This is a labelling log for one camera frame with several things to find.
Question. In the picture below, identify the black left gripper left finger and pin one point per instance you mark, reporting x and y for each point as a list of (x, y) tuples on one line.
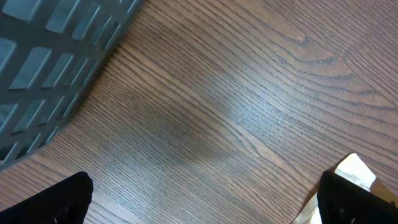
[(66, 202)]

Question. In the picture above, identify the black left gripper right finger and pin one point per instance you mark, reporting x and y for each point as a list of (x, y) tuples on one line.
[(342, 202)]

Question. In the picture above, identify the brown snack bag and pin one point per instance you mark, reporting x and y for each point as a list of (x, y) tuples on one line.
[(353, 169)]

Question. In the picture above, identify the grey plastic mesh basket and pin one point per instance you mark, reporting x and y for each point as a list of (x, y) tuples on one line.
[(51, 53)]

